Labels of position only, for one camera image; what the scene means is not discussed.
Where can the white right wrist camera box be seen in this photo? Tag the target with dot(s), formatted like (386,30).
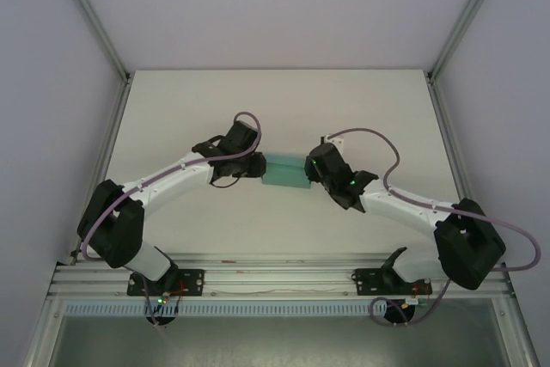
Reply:
(335,139)

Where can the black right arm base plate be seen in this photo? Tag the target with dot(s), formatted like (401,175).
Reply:
(365,281)

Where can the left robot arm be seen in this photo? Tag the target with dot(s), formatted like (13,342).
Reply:
(172,175)

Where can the aluminium mounting rail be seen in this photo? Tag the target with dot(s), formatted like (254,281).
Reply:
(279,281)

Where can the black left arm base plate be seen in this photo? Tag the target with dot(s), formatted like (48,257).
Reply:
(191,282)

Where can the aluminium table side rail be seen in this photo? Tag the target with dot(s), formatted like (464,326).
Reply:
(451,139)
(109,148)

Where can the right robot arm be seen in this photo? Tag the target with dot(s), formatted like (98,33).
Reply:
(399,208)

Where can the small LED circuit board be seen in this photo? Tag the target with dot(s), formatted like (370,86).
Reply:
(417,301)
(163,298)

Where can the teal paper box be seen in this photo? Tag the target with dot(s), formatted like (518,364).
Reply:
(285,173)

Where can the aluminium frame post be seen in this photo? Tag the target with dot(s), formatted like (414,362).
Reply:
(468,14)
(92,14)

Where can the grey metal panel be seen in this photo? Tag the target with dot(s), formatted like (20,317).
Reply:
(279,341)

